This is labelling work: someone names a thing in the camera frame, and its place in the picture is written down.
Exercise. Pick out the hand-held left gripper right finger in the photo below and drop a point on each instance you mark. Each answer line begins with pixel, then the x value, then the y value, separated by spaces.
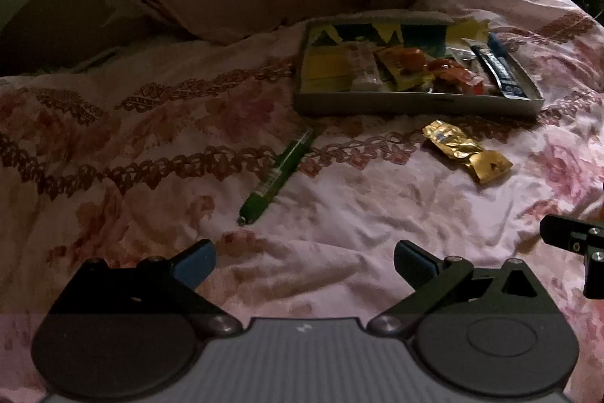
pixel 413 263

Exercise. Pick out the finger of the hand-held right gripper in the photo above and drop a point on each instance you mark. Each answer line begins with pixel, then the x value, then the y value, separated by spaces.
pixel 561 230

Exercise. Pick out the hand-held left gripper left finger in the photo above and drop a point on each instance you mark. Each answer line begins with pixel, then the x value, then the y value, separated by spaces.
pixel 196 263

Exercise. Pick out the gold wrapper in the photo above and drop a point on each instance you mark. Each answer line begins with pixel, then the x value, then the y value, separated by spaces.
pixel 462 148

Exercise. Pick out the shallow printed cardboard box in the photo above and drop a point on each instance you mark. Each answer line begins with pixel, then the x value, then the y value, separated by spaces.
pixel 377 103

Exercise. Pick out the dark blue snack packet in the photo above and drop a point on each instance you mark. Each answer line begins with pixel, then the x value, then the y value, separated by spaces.
pixel 502 72

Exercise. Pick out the yellow snack packet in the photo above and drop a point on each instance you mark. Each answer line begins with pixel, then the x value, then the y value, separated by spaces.
pixel 394 75

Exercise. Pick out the orange red snack packet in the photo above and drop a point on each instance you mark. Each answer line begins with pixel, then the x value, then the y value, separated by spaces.
pixel 453 75

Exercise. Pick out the pink print cracker packet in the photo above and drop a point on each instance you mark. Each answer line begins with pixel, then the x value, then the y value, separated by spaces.
pixel 364 65

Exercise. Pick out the large clear printed pouch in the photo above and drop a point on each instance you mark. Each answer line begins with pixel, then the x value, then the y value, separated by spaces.
pixel 462 51

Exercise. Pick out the small orange ball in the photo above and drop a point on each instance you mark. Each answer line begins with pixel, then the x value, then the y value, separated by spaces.
pixel 413 58

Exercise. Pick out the green pen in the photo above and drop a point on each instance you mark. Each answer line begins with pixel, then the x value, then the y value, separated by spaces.
pixel 273 181

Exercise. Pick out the pink floral blanket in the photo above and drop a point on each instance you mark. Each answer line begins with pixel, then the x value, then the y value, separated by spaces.
pixel 141 124

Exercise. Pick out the brown headboard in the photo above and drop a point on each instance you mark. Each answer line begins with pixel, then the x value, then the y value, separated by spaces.
pixel 71 16

